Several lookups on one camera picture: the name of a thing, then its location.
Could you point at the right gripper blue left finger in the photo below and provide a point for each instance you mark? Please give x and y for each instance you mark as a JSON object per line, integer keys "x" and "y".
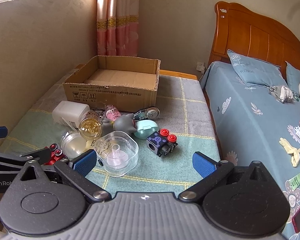
{"x": 73, "y": 173}

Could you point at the checked blanket mat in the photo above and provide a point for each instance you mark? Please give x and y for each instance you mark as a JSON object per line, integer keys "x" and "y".
{"x": 181, "y": 111}

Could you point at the clear round plastic jar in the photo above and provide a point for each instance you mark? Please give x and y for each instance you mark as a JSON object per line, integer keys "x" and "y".
{"x": 73, "y": 144}

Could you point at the blue bed sheet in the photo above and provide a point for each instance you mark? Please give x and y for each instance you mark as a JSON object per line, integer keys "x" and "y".
{"x": 249, "y": 124}

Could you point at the pink bottle keychain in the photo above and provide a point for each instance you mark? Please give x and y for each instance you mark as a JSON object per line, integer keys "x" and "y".
{"x": 112, "y": 113}

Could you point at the white plastic bottle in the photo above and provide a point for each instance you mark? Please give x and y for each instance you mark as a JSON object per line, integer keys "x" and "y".
{"x": 68, "y": 112}

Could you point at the grey cat figurine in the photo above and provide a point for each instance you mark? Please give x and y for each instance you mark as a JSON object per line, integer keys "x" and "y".
{"x": 124, "y": 123}

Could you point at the gold capsule jar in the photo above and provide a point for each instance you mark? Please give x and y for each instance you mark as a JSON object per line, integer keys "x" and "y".
{"x": 90, "y": 126}

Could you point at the wall power socket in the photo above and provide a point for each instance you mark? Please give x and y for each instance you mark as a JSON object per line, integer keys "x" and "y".
{"x": 200, "y": 67}

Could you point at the yellow glove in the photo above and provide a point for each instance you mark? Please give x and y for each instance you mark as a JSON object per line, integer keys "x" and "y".
{"x": 292, "y": 151}

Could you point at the brown cardboard box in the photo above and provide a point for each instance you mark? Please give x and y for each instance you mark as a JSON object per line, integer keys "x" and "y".
{"x": 126, "y": 82}

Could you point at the crumpled grey cloth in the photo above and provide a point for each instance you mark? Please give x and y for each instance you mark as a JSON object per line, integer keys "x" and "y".
{"x": 283, "y": 94}

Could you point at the clear square plastic container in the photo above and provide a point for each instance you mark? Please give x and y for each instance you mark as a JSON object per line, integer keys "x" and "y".
{"x": 117, "y": 153}

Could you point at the black cube toy red buttons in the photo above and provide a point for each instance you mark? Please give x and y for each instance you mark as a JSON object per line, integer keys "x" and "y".
{"x": 162, "y": 142}

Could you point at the blue pillow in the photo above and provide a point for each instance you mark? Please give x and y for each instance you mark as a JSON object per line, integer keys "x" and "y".
{"x": 256, "y": 72}
{"x": 293, "y": 78}

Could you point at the green tube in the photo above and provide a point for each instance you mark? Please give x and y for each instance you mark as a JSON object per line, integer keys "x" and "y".
{"x": 294, "y": 182}

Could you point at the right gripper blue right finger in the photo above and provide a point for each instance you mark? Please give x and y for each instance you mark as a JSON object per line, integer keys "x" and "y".
{"x": 213, "y": 175}

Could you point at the correction tape dispenser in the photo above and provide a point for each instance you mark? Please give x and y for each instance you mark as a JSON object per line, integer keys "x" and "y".
{"x": 148, "y": 114}

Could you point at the pink curtain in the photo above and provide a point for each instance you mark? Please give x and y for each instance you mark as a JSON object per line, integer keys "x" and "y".
{"x": 117, "y": 27}

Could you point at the wooden bed headboard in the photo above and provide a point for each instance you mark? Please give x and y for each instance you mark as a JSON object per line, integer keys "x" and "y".
{"x": 253, "y": 35}

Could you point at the red toy car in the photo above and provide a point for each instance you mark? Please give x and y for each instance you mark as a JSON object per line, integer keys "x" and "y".
{"x": 56, "y": 154}

